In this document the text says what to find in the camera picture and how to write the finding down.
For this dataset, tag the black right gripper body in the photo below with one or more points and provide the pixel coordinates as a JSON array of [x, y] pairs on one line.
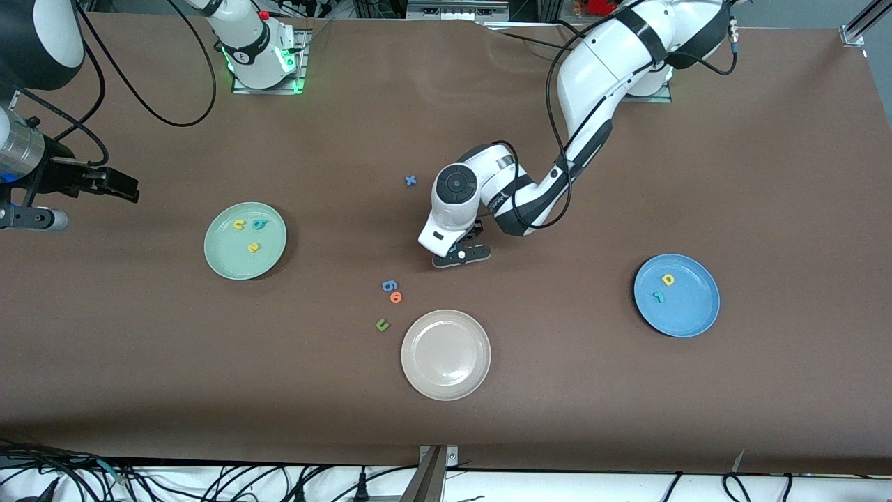
[[61, 171]]

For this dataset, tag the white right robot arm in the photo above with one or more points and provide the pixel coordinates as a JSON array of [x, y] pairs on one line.
[[251, 63]]

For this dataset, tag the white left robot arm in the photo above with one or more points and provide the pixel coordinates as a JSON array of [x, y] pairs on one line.
[[599, 63]]

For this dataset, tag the beige plate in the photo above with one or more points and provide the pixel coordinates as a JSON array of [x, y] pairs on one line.
[[446, 355]]

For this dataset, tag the light green plate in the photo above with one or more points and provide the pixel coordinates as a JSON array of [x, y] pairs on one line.
[[230, 261]]

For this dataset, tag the brown table cover sheet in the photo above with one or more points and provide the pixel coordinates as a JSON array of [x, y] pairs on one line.
[[557, 418]]

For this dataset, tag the silver metal equipment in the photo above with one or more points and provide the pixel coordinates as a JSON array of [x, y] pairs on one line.
[[453, 10]]

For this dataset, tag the blue plate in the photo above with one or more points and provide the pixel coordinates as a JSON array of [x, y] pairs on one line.
[[690, 314]]

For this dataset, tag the red box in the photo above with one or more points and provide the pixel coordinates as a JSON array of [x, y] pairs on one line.
[[599, 5]]

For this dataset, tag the white paper scrap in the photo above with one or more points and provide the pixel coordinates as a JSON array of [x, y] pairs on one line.
[[737, 464]]

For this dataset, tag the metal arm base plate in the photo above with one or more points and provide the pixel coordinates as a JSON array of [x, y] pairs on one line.
[[655, 99], [302, 63]]

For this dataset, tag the aluminium frame post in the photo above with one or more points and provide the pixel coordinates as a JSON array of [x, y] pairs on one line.
[[428, 481]]

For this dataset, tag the aluminium corner bracket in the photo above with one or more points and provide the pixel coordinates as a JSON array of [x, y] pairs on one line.
[[854, 33]]

